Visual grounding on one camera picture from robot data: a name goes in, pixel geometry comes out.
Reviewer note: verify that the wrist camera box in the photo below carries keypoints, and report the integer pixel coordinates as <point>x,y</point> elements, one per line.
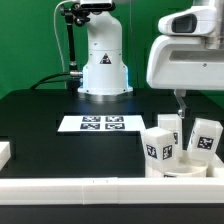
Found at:
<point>196,21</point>

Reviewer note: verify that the white marker sheet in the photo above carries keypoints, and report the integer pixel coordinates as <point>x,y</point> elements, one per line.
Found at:
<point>102,123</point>

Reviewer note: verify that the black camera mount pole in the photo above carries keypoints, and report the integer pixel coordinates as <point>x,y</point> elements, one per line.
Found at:
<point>73,15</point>

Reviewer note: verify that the white rail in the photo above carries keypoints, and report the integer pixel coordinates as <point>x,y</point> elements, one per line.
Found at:
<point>216,168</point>
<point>83,191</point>

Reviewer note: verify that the white round stool seat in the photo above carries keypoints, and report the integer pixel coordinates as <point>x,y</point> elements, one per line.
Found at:
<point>187,168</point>

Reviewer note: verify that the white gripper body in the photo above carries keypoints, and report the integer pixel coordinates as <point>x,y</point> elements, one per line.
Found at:
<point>177,62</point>

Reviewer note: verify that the white right rail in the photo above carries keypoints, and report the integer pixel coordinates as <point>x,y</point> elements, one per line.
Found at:
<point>216,168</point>

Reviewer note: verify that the white block at left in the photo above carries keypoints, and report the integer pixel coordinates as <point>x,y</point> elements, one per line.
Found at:
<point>5,153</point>

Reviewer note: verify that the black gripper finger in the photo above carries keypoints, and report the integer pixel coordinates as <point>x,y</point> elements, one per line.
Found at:
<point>179,95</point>

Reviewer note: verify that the white front rail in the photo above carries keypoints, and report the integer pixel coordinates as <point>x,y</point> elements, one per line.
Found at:
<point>83,191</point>

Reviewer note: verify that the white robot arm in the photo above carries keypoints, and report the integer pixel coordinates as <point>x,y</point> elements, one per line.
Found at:
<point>105,75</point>

